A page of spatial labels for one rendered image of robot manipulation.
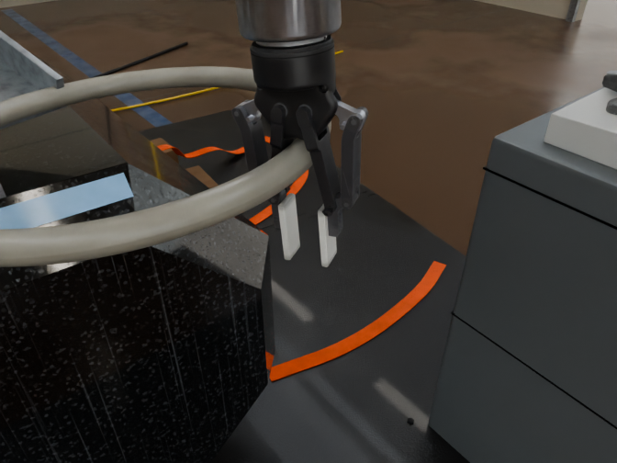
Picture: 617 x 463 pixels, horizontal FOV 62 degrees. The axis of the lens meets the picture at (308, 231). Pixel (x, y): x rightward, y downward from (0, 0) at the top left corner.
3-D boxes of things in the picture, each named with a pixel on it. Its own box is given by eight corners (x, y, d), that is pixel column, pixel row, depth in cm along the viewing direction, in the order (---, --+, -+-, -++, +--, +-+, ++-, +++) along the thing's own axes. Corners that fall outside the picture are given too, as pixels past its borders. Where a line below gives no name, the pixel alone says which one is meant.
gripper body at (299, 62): (351, 27, 47) (353, 125, 52) (267, 27, 50) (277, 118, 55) (320, 47, 41) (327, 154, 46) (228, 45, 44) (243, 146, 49)
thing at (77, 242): (-189, 185, 58) (-205, 160, 57) (156, 70, 90) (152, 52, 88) (28, 367, 32) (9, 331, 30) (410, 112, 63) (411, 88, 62)
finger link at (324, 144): (308, 96, 50) (321, 94, 50) (336, 198, 55) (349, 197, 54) (292, 109, 47) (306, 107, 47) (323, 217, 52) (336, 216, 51)
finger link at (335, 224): (330, 186, 53) (358, 190, 52) (332, 229, 56) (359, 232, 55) (325, 194, 52) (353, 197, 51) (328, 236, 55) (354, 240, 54)
